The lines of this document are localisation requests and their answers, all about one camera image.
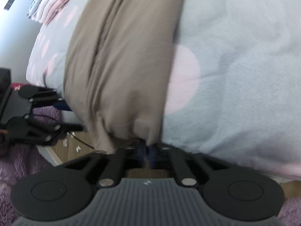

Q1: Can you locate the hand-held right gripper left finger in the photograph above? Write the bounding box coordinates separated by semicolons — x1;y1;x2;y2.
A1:
65;144;147;189

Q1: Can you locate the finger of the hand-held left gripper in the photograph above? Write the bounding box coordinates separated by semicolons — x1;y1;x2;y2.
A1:
28;88;72;111
22;114;84;146

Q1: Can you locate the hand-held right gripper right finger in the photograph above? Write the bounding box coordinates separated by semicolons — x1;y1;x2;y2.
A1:
148;145;230;189

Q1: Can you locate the brown garment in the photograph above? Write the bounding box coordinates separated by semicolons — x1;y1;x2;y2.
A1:
63;0;187;154

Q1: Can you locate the stack of folded clothes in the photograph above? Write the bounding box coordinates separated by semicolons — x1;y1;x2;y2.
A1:
26;0;94;25

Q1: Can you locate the black furniture panel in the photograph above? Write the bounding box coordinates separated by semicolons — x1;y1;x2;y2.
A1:
0;68;12;120

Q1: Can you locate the black cable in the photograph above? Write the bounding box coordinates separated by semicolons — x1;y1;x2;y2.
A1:
76;138;96;150

